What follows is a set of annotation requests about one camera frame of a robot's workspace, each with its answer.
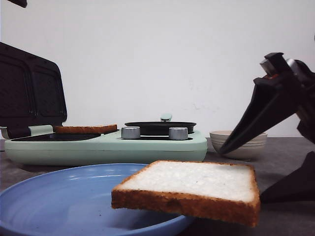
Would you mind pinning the blue round plate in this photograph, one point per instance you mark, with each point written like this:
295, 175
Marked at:
77, 202

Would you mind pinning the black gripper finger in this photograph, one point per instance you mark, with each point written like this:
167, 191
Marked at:
21, 3
270, 104
297, 186

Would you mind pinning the right silver control knob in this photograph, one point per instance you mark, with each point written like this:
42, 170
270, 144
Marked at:
178, 133

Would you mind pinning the black frying pan green handle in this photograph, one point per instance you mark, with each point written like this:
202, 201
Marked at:
161, 128

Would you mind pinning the silver control knob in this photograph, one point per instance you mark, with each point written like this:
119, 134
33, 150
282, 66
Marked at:
178, 133
130, 132

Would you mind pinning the beige ribbed bowl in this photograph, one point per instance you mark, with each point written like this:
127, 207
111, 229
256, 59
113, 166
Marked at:
248, 151

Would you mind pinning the left silver control knob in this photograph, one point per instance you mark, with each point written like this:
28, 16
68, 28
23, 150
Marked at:
130, 132

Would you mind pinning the mint green breakfast maker base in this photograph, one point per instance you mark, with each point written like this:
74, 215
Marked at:
65, 150

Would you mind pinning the white bread slice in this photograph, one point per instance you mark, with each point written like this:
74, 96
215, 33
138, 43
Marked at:
100, 129
218, 191

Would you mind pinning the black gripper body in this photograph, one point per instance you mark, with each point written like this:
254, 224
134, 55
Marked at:
299, 81

